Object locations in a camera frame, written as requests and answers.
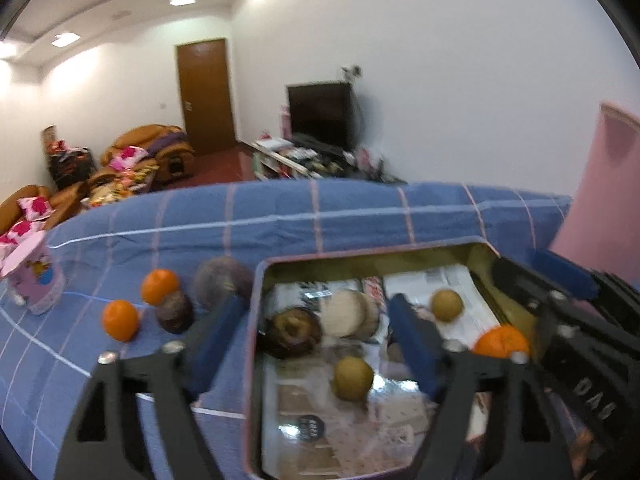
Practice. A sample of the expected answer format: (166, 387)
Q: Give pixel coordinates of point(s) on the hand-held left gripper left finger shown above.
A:
(215, 340)

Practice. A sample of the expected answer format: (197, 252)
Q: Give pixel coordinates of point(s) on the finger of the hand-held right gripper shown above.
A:
(565, 270)
(520, 285)

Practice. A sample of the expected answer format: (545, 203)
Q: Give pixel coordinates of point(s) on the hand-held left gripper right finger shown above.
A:
(415, 345)

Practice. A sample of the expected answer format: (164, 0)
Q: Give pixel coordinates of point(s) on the dark brown round fruit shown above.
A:
(292, 327)
(174, 312)

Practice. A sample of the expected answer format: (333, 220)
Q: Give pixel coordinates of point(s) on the tan longan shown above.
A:
(446, 304)
(352, 377)

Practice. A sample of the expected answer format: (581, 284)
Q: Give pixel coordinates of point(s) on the large orange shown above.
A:
(502, 342)

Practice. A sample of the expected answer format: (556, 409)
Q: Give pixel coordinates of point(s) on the purple beetroot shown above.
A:
(222, 280)

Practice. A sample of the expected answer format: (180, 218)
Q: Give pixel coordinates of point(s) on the small orange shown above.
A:
(160, 285)
(120, 320)

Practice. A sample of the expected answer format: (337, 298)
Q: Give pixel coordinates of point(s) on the pink tin box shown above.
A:
(350, 266)

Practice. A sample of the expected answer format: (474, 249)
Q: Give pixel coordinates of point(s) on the printed paper liner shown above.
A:
(310, 440)

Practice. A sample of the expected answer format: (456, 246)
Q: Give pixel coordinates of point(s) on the blue checked cloth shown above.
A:
(350, 210)

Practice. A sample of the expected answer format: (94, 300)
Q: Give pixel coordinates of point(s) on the coffee table with snacks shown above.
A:
(120, 185)

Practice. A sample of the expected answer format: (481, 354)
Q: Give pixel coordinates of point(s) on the pink cartoon mug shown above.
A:
(35, 270)

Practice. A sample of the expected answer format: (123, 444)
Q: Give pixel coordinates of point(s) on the pink flowered bag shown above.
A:
(365, 157)

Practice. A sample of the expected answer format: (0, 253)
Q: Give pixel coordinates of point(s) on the white television stand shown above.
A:
(290, 160)

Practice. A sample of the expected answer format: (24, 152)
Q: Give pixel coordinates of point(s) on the pink floral pillow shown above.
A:
(125, 156)
(7, 250)
(20, 230)
(35, 207)

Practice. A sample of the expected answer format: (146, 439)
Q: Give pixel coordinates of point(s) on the long brown leather sofa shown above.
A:
(70, 195)

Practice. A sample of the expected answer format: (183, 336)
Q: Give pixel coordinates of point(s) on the purple blanket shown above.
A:
(172, 139)

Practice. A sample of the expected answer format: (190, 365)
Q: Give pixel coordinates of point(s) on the brown leather armchair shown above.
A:
(150, 135)

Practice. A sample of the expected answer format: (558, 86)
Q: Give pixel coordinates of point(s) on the pink gift bag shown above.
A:
(285, 122)

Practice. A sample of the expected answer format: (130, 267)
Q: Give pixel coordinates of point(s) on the black rack with clutter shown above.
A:
(70, 162)

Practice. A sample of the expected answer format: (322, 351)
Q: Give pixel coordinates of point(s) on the brown wooden door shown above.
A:
(205, 95)

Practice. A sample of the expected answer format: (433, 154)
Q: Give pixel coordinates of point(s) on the black television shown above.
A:
(320, 112)

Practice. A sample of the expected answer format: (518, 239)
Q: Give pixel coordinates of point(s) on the tall decorative board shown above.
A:
(48, 134)

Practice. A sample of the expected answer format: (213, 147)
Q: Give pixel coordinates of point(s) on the ceiling vent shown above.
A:
(119, 15)

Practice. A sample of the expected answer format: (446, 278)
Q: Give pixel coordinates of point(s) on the wall socket with plugs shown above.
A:
(352, 70)

